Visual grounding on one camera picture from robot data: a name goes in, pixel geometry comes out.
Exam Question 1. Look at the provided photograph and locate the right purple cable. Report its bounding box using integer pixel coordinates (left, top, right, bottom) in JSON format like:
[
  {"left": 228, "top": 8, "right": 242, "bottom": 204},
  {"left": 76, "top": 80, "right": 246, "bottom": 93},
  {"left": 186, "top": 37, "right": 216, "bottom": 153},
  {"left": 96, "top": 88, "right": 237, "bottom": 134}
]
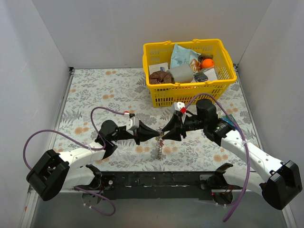
[{"left": 184, "top": 93, "right": 251, "bottom": 223}]

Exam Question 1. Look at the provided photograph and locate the yellow plastic basket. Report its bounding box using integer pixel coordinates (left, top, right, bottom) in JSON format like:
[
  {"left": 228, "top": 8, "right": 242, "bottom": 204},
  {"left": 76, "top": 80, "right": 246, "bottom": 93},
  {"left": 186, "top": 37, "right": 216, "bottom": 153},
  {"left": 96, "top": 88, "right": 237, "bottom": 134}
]
[{"left": 142, "top": 38, "right": 237, "bottom": 107}]

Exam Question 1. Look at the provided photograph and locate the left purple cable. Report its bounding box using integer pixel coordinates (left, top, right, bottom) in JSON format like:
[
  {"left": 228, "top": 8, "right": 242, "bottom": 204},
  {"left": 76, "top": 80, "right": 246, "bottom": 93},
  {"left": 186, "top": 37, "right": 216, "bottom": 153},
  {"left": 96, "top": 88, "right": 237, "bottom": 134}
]
[{"left": 23, "top": 106, "right": 130, "bottom": 216}]

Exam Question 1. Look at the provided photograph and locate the black car key fob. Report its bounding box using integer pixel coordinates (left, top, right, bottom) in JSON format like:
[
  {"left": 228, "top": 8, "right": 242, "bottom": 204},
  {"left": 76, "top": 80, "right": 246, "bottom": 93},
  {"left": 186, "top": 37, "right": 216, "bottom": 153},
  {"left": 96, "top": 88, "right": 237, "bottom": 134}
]
[{"left": 194, "top": 72, "right": 209, "bottom": 82}]

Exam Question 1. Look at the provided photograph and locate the white card box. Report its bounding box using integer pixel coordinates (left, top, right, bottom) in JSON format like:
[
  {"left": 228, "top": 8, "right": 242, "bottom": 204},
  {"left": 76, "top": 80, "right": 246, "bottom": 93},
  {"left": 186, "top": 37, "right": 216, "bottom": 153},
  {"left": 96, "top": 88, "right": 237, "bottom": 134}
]
[{"left": 148, "top": 62, "right": 169, "bottom": 75}]

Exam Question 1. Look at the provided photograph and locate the green sponge pack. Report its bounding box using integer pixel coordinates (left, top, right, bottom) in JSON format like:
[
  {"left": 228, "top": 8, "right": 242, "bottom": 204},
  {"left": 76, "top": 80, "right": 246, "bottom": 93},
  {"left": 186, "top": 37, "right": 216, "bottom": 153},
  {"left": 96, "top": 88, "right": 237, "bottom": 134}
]
[{"left": 221, "top": 114, "right": 237, "bottom": 128}]

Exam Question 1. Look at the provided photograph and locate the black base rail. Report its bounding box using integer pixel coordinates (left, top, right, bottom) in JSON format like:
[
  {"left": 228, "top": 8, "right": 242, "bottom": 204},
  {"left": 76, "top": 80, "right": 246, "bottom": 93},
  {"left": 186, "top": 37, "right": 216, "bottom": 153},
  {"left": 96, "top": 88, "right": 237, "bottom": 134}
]
[{"left": 74, "top": 171, "right": 237, "bottom": 204}]

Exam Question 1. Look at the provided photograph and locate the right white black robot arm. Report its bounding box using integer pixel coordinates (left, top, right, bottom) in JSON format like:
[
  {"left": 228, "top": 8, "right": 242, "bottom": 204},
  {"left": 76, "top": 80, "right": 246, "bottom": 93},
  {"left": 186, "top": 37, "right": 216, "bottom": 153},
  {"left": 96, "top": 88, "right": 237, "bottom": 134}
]
[{"left": 163, "top": 99, "right": 303, "bottom": 210}]

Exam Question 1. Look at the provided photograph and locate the light blue snack bag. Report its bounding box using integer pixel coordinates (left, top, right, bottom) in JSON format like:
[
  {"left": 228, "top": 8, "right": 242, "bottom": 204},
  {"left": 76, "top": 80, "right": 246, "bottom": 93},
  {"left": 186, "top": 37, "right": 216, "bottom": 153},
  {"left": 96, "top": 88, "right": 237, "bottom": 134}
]
[{"left": 170, "top": 44, "right": 200, "bottom": 68}]

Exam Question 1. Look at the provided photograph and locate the grey tape roll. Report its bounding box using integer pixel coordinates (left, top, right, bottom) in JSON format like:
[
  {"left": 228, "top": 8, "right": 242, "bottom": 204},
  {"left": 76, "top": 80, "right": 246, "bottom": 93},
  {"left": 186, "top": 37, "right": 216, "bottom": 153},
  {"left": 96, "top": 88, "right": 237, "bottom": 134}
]
[{"left": 167, "top": 64, "right": 194, "bottom": 83}]

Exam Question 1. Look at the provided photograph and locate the gold wrapped candy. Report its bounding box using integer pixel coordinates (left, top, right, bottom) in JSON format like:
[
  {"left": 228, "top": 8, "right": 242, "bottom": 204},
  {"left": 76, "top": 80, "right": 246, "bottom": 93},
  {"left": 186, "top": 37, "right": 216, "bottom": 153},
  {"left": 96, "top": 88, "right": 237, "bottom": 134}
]
[{"left": 189, "top": 58, "right": 201, "bottom": 73}]

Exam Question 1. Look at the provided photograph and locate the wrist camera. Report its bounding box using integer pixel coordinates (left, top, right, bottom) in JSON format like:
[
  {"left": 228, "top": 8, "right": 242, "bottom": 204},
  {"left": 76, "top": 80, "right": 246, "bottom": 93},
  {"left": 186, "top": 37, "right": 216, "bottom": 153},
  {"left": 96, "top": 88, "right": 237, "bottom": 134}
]
[
  {"left": 171, "top": 102, "right": 187, "bottom": 116},
  {"left": 126, "top": 116, "right": 140, "bottom": 132}
]

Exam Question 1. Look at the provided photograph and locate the orange fruit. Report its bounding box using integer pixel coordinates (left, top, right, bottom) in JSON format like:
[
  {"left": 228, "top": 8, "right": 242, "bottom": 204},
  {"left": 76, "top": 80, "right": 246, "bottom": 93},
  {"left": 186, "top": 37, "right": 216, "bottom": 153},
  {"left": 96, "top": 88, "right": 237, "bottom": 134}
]
[{"left": 201, "top": 58, "right": 215, "bottom": 68}]

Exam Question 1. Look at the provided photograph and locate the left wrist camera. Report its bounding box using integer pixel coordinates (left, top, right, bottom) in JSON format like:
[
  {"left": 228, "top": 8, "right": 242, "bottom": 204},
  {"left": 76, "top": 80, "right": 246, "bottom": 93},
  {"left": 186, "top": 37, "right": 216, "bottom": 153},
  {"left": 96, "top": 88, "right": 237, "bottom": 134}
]
[{"left": 126, "top": 116, "right": 140, "bottom": 132}]

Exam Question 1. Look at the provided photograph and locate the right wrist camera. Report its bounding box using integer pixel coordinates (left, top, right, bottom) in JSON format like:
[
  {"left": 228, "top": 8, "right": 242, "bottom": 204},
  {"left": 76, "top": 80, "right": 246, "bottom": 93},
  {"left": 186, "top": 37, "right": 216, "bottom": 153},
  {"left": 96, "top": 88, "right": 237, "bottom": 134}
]
[{"left": 171, "top": 102, "right": 187, "bottom": 116}]

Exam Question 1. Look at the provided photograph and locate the purple cable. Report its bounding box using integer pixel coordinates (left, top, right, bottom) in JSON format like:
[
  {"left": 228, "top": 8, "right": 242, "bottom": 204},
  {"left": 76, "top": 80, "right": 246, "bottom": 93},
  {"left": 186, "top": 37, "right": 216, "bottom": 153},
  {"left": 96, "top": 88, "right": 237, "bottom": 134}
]
[
  {"left": 184, "top": 93, "right": 251, "bottom": 223},
  {"left": 23, "top": 106, "right": 130, "bottom": 216}
]

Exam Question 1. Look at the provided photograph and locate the brown chocolate donut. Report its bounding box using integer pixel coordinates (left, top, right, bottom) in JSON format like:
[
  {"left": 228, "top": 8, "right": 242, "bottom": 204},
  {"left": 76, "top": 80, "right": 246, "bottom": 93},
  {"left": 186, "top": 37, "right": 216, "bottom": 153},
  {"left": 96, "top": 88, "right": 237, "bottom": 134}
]
[{"left": 149, "top": 71, "right": 175, "bottom": 85}]

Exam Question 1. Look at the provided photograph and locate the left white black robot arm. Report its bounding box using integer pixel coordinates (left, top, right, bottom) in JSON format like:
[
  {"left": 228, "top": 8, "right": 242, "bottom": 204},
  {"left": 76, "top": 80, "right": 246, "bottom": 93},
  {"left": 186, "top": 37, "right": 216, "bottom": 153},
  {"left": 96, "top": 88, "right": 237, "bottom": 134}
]
[{"left": 26, "top": 116, "right": 160, "bottom": 201}]

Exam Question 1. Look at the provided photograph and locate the metal keyring disc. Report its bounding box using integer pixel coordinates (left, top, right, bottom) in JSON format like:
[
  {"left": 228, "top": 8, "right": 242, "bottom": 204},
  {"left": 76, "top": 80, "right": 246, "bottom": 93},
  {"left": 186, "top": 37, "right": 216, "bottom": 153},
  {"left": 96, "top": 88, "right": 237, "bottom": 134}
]
[{"left": 155, "top": 129, "right": 163, "bottom": 160}]

